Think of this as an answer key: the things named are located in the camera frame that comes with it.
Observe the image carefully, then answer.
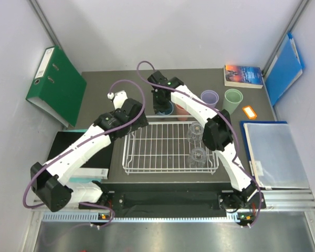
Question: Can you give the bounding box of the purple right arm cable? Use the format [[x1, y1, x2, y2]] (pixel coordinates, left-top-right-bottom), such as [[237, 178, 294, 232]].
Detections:
[[136, 60, 263, 228]]

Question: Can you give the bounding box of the black book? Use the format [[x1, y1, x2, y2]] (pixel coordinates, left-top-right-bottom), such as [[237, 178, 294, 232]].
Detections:
[[47, 131, 114, 180]]

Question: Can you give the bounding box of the purple plastic cup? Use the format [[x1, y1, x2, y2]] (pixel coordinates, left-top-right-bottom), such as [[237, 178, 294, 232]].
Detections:
[[201, 90, 219, 108]]

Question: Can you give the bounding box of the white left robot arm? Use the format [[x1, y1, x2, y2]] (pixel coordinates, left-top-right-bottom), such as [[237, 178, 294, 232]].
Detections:
[[30, 98, 148, 212]]

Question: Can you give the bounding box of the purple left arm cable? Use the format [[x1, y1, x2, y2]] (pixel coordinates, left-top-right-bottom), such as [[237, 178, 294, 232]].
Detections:
[[23, 80, 147, 228]]

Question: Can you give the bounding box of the paperback book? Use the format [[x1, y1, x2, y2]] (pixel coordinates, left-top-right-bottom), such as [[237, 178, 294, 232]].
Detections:
[[224, 65, 264, 89]]

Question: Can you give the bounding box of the clear glass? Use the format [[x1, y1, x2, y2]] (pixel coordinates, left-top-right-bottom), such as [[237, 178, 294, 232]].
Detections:
[[187, 148, 206, 169], [187, 122, 204, 144]]

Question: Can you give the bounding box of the clear glass rear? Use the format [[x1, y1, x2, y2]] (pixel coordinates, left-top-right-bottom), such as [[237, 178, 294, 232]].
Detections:
[[187, 122, 204, 144]]

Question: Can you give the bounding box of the clear glass front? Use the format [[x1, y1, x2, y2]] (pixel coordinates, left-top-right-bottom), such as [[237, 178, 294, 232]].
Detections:
[[187, 148, 206, 169]]

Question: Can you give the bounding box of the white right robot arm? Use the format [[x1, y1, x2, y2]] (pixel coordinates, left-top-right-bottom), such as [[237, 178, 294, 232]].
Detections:
[[146, 71, 264, 210]]

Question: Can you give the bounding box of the green lever arch binder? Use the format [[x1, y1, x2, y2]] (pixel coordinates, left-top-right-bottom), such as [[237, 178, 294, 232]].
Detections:
[[26, 46, 87, 127]]

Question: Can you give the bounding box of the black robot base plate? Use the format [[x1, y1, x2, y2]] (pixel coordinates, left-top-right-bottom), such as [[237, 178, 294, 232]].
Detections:
[[78, 182, 266, 212]]

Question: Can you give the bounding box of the blue plastic cup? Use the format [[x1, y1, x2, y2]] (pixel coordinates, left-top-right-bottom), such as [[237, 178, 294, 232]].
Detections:
[[156, 102, 174, 116]]

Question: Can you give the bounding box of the white cable duct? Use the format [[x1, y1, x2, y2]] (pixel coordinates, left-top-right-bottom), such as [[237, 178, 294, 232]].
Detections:
[[41, 212, 255, 223]]

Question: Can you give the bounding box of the orange white tag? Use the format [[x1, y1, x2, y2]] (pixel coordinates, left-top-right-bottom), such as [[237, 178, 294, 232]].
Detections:
[[242, 106, 257, 120]]

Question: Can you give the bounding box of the blue folder against wall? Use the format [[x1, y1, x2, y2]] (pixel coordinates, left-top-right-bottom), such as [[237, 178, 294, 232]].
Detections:
[[265, 33, 305, 106]]

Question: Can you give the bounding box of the pink plastic cup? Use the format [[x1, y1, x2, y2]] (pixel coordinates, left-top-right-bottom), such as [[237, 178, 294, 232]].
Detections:
[[175, 104, 189, 121]]

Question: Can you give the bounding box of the white wire dish rack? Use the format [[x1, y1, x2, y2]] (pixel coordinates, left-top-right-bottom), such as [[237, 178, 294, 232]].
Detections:
[[122, 115, 219, 175]]

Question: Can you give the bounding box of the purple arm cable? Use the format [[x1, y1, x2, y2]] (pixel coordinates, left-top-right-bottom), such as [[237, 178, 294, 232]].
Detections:
[[23, 80, 147, 228], [136, 60, 263, 228]]

